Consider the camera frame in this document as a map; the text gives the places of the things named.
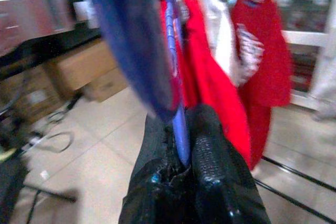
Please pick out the white hanging garment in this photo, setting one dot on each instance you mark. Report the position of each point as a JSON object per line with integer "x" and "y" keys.
{"x": 223, "y": 40}

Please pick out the red T-shirt white print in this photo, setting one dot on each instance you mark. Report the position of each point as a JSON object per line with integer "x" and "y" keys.
{"x": 273, "y": 77}

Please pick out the small cardboard box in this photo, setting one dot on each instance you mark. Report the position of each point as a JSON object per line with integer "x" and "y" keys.
{"x": 107, "y": 87}

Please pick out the black desk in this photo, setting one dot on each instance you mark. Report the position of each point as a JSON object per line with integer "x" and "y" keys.
{"x": 52, "y": 43}

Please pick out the large cardboard box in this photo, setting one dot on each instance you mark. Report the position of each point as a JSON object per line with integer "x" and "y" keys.
{"x": 81, "y": 64}

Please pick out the blue cloth garment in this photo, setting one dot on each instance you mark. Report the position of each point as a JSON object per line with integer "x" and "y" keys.
{"x": 131, "y": 37}

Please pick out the brown box white label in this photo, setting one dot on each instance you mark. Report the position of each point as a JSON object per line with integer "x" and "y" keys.
{"x": 34, "y": 95}

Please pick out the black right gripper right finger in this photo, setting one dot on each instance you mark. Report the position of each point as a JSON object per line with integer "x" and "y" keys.
{"x": 215, "y": 155}

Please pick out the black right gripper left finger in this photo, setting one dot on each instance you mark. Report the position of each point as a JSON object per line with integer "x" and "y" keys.
{"x": 157, "y": 197}

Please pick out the white frame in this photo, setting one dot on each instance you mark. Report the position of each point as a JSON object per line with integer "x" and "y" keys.
{"x": 304, "y": 37}

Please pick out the blue plastic hanger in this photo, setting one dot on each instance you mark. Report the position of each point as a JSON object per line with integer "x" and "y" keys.
{"x": 181, "y": 134}

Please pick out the plain red garment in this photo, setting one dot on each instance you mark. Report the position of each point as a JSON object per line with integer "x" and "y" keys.
{"x": 210, "y": 77}

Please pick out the black rack base bar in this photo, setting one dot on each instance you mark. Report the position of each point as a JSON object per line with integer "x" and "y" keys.
{"x": 299, "y": 173}
{"x": 288, "y": 197}

